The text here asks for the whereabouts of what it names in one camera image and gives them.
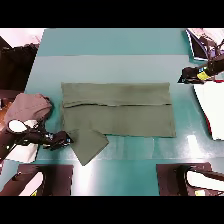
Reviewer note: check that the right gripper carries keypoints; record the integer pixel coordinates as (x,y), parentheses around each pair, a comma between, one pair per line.
(190,75)

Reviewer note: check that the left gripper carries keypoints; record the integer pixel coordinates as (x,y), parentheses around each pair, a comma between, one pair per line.
(60,140)

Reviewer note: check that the green T-shirt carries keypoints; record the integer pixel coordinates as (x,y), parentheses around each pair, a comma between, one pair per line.
(126,110)

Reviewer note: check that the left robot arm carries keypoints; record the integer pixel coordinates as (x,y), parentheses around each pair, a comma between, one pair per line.
(20,133)

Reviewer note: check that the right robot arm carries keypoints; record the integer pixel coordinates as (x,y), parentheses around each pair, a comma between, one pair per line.
(215,65)

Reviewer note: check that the heap of clothes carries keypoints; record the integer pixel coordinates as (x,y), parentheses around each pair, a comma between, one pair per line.
(200,40)

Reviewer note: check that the white garment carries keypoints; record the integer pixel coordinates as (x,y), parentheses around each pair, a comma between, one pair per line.
(213,110)
(23,154)

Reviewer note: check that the brown garment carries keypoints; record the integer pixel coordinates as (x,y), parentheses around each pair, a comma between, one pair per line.
(30,105)

